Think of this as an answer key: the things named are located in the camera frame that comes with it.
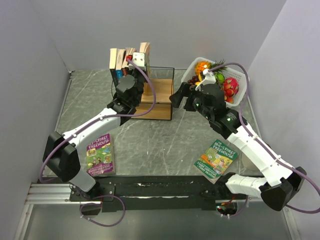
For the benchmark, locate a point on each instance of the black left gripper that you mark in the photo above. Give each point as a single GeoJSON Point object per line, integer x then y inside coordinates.
{"type": "Point", "coordinates": [132, 71]}

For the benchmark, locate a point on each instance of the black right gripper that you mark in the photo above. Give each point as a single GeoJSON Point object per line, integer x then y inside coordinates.
{"type": "Point", "coordinates": [185, 90]}

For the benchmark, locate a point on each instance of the red 13-storey treehouse book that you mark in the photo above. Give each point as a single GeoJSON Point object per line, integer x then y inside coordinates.
{"type": "Point", "coordinates": [128, 55]}

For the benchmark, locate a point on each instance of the orange 39-storey treehouse book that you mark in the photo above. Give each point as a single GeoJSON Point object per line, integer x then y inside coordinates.
{"type": "Point", "coordinates": [145, 48]}

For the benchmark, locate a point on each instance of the blue comic cover book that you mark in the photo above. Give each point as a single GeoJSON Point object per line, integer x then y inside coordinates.
{"type": "Point", "coordinates": [121, 53]}

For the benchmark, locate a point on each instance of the dark grey cover book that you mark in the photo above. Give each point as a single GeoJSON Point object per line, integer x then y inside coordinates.
{"type": "Point", "coordinates": [112, 65]}

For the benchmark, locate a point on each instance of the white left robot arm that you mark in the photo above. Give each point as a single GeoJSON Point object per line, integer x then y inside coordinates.
{"type": "Point", "coordinates": [61, 151]}

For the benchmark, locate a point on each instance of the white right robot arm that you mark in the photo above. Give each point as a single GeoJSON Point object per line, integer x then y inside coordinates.
{"type": "Point", "coordinates": [280, 181]}

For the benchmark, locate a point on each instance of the wooden two-tier metal shelf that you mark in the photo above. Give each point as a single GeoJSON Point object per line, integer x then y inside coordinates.
{"type": "Point", "coordinates": [154, 103]}

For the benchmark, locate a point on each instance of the dark purple grapes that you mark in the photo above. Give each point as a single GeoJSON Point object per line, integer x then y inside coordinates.
{"type": "Point", "coordinates": [194, 80]}

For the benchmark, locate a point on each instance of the orange spiky fruit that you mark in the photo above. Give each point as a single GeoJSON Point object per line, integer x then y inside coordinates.
{"type": "Point", "coordinates": [200, 66]}

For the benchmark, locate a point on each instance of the green apple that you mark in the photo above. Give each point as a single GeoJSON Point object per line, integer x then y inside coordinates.
{"type": "Point", "coordinates": [220, 79]}

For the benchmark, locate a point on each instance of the pink dragon fruit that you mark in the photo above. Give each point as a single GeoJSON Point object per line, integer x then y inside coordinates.
{"type": "Point", "coordinates": [230, 86]}

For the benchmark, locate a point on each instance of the green 104-storey treehouse book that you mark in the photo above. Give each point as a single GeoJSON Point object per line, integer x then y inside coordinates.
{"type": "Point", "coordinates": [215, 161]}

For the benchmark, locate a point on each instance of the purple 117-storey treehouse book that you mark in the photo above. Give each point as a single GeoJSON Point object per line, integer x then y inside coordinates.
{"type": "Point", "coordinates": [100, 157]}

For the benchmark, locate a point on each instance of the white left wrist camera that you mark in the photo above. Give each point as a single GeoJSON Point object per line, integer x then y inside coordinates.
{"type": "Point", "coordinates": [138, 59]}

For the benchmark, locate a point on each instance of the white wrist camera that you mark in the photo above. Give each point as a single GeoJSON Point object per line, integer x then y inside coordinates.
{"type": "Point", "coordinates": [205, 77]}
{"type": "Point", "coordinates": [138, 59]}

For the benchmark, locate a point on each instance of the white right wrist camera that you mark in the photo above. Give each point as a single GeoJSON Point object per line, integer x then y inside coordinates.
{"type": "Point", "coordinates": [205, 77]}

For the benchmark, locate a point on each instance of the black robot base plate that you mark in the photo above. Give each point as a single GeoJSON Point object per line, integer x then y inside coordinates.
{"type": "Point", "coordinates": [117, 193]}

